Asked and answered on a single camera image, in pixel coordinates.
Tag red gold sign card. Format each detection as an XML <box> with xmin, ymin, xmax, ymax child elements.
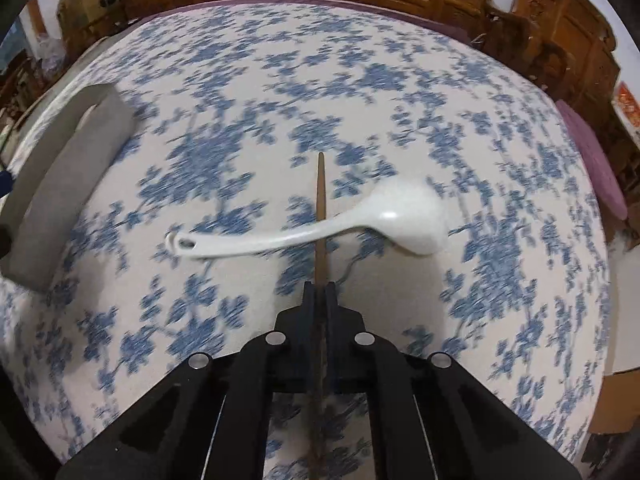
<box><xmin>613</xmin><ymin>81</ymin><xmax>640</xmax><ymax>131</ymax></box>

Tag blue floral tablecloth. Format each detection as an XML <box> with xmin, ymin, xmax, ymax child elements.
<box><xmin>1</xmin><ymin>2</ymin><xmax>610</xmax><ymax>460</ymax></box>

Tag stacked cardboard boxes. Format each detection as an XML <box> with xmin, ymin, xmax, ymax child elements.
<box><xmin>56</xmin><ymin>0</ymin><xmax>127</xmax><ymax>52</ymax></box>

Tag round white ceramic spoon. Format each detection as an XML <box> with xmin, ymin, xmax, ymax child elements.
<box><xmin>165</xmin><ymin>178</ymin><xmax>448</xmax><ymax>258</ymax></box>

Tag carved wooden armchair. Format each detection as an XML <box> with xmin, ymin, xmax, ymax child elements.
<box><xmin>483</xmin><ymin>0</ymin><xmax>639</xmax><ymax>235</ymax></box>

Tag purple armchair cushion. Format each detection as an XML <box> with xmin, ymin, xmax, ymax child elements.
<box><xmin>555</xmin><ymin>100</ymin><xmax>628</xmax><ymax>221</ymax></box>

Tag rectangular metal tray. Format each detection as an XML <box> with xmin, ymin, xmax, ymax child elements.
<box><xmin>1</xmin><ymin>84</ymin><xmax>136</xmax><ymax>292</ymax></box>

